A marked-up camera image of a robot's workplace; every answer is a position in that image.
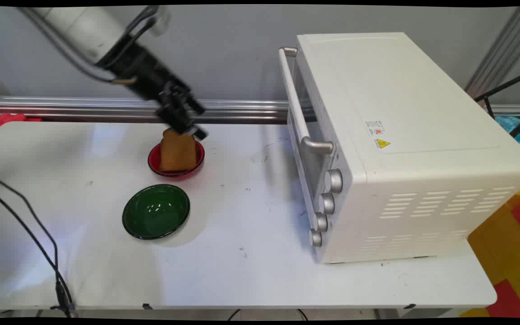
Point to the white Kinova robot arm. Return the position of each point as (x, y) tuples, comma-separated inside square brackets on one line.
[(79, 27)]

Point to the aluminium profile rail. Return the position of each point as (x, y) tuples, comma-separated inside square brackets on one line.
[(84, 108)]

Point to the yellow red foam mat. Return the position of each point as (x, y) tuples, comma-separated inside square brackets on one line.
[(506, 253)]

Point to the red bowl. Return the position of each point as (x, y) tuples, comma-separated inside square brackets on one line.
[(154, 160)]

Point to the brown toast slice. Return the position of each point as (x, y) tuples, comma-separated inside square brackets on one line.
[(178, 151)]

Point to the silver oven knob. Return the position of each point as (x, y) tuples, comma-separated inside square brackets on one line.
[(320, 222), (327, 203), (316, 238), (334, 180)]

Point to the red cloth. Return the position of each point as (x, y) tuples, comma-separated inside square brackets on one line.
[(2, 123)]

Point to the aluminium profile post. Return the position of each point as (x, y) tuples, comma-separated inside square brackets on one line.
[(503, 49)]

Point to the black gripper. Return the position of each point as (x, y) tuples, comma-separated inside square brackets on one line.
[(145, 74)]

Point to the black metal frame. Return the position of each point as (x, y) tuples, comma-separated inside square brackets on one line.
[(506, 85)]

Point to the blue patterned sheet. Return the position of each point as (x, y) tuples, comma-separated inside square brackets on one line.
[(515, 123)]

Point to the green bowl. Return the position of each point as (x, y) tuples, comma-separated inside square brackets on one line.
[(156, 212)]

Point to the white toaster oven body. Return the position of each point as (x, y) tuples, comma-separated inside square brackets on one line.
[(413, 135)]

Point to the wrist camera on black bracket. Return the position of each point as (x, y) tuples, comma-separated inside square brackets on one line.
[(151, 20)]

